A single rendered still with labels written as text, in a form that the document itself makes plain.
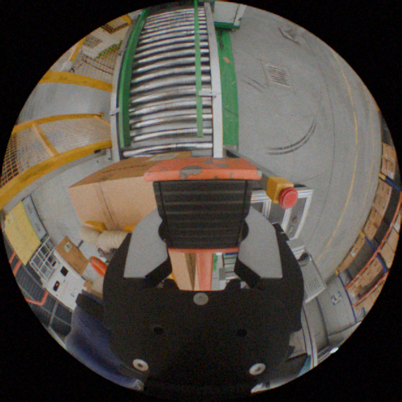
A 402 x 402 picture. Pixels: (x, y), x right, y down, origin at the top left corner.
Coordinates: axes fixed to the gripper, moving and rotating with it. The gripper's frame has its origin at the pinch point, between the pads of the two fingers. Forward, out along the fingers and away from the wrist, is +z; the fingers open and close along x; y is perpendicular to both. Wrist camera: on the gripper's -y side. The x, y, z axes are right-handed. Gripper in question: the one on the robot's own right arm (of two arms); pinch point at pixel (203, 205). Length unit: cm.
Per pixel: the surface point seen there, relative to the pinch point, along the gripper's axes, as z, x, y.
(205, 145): 67, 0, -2
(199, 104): 58, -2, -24
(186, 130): 67, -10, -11
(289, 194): 17.6, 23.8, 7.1
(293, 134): 122, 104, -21
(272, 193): 23.6, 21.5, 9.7
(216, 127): 62, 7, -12
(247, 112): 122, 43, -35
